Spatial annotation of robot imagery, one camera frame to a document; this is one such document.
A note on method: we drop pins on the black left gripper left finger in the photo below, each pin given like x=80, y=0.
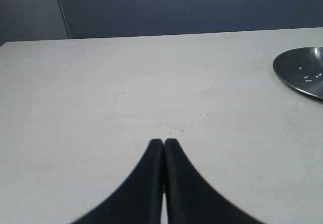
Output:
x=139, y=198

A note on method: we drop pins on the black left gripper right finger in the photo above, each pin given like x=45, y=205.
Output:
x=190, y=198

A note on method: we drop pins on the round steel plate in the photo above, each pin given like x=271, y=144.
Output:
x=301, y=69

